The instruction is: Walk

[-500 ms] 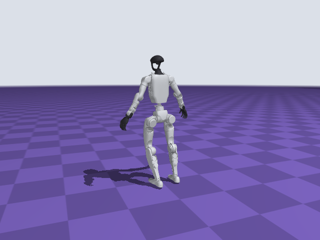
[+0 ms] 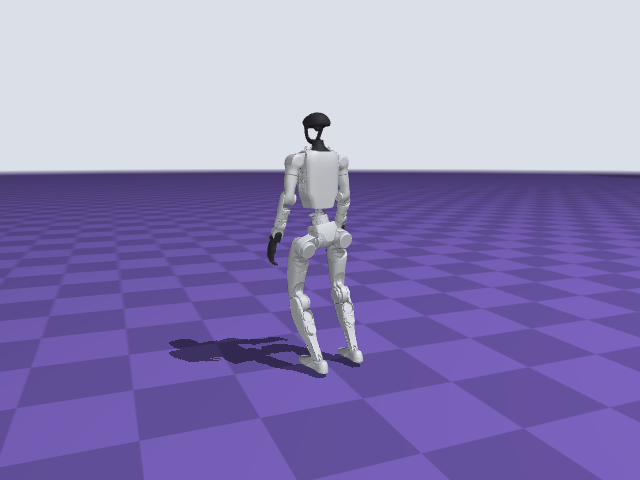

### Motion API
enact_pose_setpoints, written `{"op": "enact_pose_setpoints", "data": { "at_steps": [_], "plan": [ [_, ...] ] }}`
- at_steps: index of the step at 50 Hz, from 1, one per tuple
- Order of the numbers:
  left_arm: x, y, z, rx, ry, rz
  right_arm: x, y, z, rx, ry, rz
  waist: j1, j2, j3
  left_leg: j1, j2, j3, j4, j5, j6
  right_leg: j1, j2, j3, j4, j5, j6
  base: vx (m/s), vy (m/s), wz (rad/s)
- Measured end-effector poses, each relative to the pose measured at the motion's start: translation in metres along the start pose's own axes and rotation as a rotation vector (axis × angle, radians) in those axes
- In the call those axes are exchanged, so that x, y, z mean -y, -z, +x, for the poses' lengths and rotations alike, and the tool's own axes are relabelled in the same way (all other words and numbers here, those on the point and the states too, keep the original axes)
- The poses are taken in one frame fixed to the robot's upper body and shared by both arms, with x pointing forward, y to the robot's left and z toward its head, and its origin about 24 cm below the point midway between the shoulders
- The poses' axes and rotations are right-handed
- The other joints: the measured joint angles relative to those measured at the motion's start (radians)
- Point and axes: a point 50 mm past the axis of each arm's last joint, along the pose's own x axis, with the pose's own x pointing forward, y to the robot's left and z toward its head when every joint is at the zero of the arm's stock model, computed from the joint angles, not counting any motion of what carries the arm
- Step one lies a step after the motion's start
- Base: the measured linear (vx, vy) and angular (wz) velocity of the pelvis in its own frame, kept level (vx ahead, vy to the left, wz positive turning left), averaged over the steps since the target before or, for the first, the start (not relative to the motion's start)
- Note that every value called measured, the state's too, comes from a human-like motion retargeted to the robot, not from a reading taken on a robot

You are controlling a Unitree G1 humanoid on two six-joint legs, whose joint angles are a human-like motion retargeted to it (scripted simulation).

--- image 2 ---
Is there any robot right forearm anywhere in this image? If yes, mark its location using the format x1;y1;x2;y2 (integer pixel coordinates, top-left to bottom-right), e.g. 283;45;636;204
334;198;350;228

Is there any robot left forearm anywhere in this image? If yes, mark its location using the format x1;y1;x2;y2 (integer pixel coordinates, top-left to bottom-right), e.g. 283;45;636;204
271;192;291;238

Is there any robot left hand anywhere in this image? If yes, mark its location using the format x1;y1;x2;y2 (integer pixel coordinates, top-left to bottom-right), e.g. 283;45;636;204
267;232;282;265

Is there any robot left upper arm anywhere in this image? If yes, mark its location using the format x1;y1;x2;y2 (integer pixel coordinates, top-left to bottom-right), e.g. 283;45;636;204
283;153;305;206

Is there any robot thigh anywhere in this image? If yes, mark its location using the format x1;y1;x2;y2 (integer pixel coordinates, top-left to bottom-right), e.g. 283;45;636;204
287;233;317;312
327;228;352;303

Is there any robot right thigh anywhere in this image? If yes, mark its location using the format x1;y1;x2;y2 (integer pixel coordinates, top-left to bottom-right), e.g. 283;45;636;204
327;228;352;303

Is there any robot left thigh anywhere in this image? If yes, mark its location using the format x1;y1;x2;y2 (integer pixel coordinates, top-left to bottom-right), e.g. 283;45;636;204
287;233;317;312

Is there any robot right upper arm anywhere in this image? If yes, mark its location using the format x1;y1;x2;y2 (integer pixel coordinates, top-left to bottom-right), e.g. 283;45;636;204
335;154;350;202

